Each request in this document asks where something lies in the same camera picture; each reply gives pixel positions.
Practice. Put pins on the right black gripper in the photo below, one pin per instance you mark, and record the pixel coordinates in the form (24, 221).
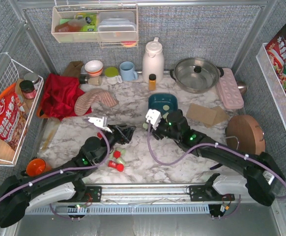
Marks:
(158, 125)

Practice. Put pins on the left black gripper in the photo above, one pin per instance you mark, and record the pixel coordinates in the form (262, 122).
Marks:
(117, 132)

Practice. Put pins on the green coffee capsule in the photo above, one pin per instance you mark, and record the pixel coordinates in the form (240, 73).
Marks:
(121, 150)
(166, 108)
(120, 161)

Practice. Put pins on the teal plastic storage basket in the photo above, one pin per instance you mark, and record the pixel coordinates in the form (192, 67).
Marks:
(158, 100)

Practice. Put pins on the striped pink brown towel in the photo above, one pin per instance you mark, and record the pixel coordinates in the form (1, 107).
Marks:
(85, 101)

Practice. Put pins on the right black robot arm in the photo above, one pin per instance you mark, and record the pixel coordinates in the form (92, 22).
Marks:
(262, 174)

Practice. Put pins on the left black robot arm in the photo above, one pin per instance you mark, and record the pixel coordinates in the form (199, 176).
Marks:
(17, 193)

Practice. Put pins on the right white mesh basket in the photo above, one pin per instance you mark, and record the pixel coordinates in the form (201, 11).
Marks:
(273, 83)

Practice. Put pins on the brown cardboard sheet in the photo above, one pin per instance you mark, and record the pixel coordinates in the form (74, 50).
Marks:
(208, 116)

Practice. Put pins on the orange spice bottle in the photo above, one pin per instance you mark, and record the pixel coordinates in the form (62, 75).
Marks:
(152, 82)

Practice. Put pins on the green lid sugar jar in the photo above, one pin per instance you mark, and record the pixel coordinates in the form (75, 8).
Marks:
(112, 76)

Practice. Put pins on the steel pot with lid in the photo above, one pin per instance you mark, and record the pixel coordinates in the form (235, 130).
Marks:
(196, 75)

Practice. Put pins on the glass grain shaker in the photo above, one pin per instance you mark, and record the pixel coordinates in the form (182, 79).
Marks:
(86, 79)

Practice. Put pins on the light blue mug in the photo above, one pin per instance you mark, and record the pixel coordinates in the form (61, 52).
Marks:
(127, 71)

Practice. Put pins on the white thermos jug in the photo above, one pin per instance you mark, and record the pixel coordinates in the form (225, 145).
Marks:
(153, 61)

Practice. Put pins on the white orange striped bowl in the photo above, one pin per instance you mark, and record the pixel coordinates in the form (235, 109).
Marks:
(94, 68)

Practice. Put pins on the red cloth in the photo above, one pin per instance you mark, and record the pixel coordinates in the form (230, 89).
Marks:
(59, 97)

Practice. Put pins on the pink egg tray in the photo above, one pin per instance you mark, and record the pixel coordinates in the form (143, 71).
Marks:
(228, 90)

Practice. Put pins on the round wooden board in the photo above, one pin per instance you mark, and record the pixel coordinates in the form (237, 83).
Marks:
(244, 134)

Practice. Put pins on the brown paper bag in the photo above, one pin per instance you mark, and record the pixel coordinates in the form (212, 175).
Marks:
(73, 69)

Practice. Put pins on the orange plastic bowl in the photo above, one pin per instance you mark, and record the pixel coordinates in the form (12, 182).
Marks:
(36, 167)

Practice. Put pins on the red lid glass jar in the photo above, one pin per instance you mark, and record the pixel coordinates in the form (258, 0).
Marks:
(27, 89)

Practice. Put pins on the silver lid glass jar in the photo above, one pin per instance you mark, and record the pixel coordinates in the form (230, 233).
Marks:
(33, 77)

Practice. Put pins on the clear plastic food containers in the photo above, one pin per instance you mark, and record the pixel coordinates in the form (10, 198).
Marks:
(117, 26)

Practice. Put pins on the red seasoning packet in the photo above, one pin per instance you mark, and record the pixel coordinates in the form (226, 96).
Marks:
(12, 118)

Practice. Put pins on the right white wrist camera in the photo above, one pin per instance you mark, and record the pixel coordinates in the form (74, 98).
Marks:
(153, 117)

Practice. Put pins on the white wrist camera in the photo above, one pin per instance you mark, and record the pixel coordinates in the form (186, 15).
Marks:
(99, 123)
(153, 117)

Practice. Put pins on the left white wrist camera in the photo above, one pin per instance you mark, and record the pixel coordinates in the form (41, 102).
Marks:
(99, 123)

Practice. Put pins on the cream wall basket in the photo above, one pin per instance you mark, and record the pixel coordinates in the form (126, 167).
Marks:
(66, 29)

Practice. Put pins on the left white wire basket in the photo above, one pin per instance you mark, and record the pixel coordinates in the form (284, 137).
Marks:
(8, 156)

